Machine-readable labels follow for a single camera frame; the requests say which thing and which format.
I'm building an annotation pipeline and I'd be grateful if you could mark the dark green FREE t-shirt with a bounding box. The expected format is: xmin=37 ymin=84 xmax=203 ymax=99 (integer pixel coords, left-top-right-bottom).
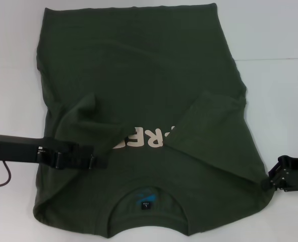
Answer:
xmin=32 ymin=2 xmax=274 ymax=239

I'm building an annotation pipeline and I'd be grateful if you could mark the dark red left cable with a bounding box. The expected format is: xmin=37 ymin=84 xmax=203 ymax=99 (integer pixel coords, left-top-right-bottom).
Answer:
xmin=0 ymin=160 xmax=13 ymax=188

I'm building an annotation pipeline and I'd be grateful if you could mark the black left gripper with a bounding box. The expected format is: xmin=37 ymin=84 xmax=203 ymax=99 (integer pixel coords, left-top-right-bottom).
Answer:
xmin=0 ymin=133 xmax=109 ymax=171

